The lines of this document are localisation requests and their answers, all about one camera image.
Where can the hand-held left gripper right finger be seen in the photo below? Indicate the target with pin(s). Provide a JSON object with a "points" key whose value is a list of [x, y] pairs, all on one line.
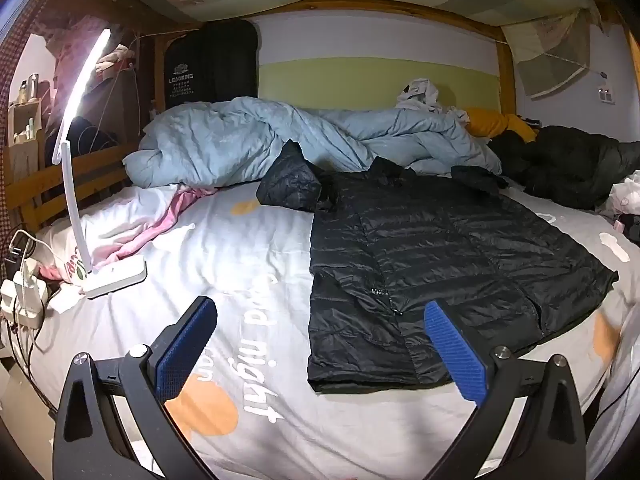
{"points": [[457, 350]]}

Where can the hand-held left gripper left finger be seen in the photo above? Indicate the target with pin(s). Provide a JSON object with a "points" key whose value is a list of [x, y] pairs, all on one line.
{"points": [[182, 345]]}

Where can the black puffer jacket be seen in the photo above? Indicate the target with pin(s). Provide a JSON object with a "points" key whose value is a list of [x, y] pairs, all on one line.
{"points": [[425, 240]]}

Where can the white desk lamp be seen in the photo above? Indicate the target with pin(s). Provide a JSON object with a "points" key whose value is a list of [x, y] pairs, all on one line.
{"points": [[115, 275]]}

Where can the grey printed bed sheet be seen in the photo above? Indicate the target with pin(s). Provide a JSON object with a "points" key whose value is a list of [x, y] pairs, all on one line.
{"points": [[250, 260]]}

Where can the white pillow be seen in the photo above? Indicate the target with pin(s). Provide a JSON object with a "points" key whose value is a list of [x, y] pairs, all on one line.
{"points": [[125, 217]]}

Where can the white power strip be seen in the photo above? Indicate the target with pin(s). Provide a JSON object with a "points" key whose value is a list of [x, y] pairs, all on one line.
{"points": [[25, 312]]}

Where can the white charger plug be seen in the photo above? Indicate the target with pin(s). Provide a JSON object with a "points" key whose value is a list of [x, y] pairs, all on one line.
{"points": [[25, 280]]}

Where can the dark green padded coat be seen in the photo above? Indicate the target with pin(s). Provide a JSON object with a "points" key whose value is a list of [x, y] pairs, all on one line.
{"points": [[565, 165]]}

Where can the light blue duvet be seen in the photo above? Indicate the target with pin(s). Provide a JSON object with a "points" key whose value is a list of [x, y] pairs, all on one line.
{"points": [[225, 135]]}

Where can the yellow cloth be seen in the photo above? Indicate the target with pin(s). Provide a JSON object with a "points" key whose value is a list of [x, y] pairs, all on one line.
{"points": [[492, 122]]}

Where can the white pink crumpled cloth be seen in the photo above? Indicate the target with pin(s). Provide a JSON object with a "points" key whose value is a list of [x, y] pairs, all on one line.
{"points": [[627, 192]]}

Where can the wooden shelf with bottles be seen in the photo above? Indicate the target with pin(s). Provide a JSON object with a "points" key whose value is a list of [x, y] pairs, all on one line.
{"points": [[25, 155]]}

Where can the white crumpled garment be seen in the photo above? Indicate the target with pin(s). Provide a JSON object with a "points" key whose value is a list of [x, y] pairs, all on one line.
{"points": [[420, 92]]}

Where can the black hanging bag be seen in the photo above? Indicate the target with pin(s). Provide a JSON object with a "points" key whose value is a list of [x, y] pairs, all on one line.
{"points": [[215, 65]]}

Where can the pink white fabric bundle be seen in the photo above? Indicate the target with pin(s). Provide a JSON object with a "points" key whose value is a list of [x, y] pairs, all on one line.
{"points": [[112, 62]]}

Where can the patchwork hanging fabric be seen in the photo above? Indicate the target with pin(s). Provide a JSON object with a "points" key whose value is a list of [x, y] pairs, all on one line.
{"points": [[550, 55]]}

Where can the wooden bunk bed frame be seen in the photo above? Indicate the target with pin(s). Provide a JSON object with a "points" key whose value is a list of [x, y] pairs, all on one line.
{"points": [[60, 175]]}

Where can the dark cloth on rail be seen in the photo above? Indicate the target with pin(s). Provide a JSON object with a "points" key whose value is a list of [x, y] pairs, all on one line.
{"points": [[92, 137]]}

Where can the white wall socket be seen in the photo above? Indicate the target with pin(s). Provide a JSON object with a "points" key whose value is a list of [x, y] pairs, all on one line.
{"points": [[605, 94]]}

